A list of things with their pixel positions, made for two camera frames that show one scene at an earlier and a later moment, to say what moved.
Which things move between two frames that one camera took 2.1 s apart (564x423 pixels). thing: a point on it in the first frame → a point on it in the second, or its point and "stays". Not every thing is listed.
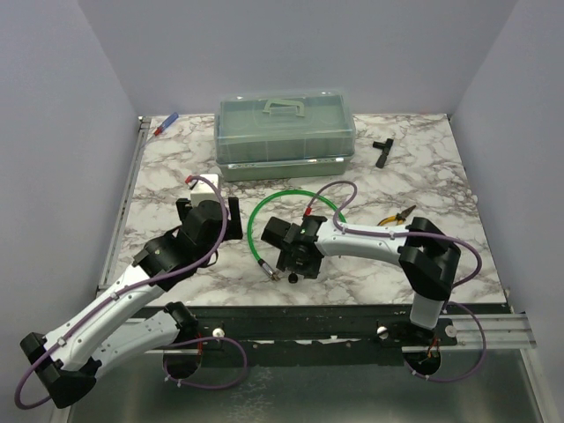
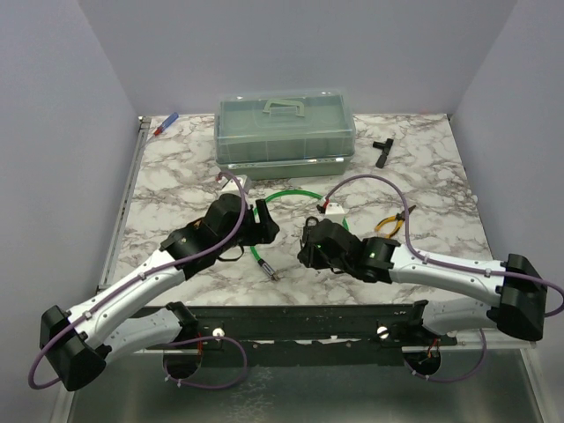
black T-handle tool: (385, 148) stays
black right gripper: (309, 270) → (308, 255)
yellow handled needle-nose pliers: (399, 218) stays
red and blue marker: (167, 122) stays
